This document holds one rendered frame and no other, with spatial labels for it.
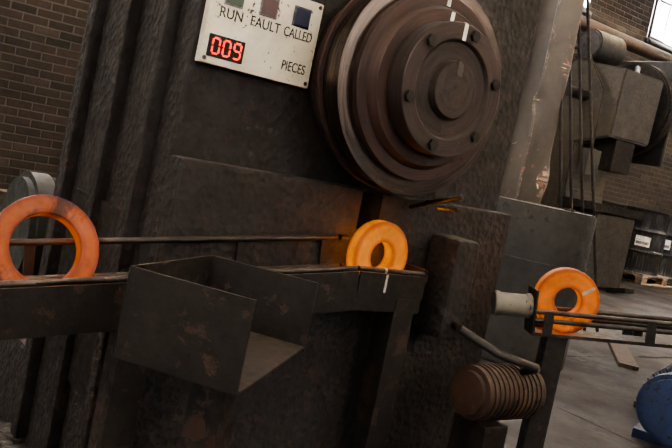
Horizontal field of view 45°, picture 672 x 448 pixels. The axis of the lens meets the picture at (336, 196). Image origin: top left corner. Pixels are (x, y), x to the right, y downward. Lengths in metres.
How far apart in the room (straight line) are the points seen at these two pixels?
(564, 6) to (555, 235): 2.23
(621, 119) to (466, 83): 7.96
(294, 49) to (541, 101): 4.43
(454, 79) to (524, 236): 2.78
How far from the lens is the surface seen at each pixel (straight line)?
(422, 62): 1.65
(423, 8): 1.71
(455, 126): 1.72
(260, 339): 1.38
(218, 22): 1.62
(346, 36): 1.63
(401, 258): 1.82
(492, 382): 1.87
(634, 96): 9.75
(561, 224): 4.41
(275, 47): 1.68
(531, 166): 6.01
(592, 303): 2.03
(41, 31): 7.70
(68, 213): 1.46
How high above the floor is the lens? 0.94
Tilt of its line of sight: 3 degrees down
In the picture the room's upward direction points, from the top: 12 degrees clockwise
